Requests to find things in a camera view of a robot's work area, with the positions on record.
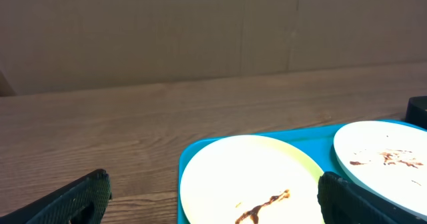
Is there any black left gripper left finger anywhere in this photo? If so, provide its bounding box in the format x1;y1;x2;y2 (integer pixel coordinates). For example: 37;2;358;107
1;169;112;224

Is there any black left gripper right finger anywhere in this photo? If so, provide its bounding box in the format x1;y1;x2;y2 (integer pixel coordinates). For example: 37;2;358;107
318;171;426;224

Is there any yellow plate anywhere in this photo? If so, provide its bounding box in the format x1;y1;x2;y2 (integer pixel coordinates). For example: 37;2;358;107
179;135;324;224

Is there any teal plastic tray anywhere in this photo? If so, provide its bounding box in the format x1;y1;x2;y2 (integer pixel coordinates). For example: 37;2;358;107
177;124;426;224

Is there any black tray with soapy water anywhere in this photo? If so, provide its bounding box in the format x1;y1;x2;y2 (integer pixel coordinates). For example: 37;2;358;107
405;96;427;129

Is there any white plate with brown smears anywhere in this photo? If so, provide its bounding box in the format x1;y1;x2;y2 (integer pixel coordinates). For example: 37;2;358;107
334;121;426;220

